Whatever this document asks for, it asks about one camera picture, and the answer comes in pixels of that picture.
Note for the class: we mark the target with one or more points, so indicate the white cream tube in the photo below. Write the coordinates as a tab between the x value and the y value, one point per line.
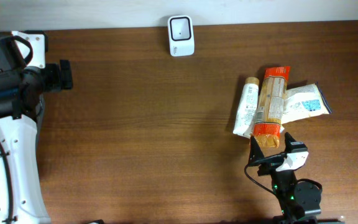
246	111

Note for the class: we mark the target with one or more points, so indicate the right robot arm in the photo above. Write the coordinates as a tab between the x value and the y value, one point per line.
299	199

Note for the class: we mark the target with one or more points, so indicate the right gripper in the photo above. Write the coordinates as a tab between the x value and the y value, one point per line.
274	159

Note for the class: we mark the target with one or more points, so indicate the orange spaghetti package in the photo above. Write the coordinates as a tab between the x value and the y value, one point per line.
270	108

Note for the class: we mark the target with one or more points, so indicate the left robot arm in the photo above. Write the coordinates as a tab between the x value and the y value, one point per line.
24	79

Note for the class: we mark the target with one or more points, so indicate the white barcode scanner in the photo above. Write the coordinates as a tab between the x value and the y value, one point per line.
181	36

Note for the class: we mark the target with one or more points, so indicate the yellow white snack bag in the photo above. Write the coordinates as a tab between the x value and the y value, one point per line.
304	102

